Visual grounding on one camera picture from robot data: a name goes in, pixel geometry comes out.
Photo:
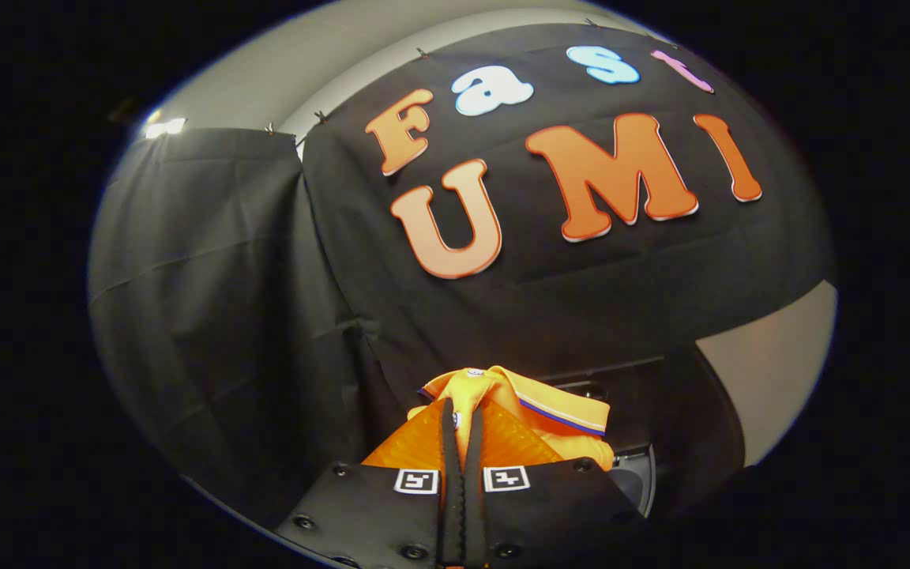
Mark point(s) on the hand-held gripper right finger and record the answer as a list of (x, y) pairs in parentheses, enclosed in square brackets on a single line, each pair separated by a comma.
[(475, 490)]

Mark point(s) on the ceiling light panel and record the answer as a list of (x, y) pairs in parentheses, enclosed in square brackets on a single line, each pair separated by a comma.
[(166, 127)]

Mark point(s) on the black backdrop cloth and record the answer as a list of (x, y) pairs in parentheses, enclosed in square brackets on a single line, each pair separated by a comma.
[(265, 276)]

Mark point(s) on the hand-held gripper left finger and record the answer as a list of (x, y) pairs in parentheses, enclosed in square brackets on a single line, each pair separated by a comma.
[(450, 490)]

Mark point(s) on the yellow polo shirt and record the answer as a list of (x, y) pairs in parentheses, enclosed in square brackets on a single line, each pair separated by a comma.
[(558, 411)]

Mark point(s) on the dark washing machine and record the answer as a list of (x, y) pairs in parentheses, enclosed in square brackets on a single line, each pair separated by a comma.
[(684, 419)]

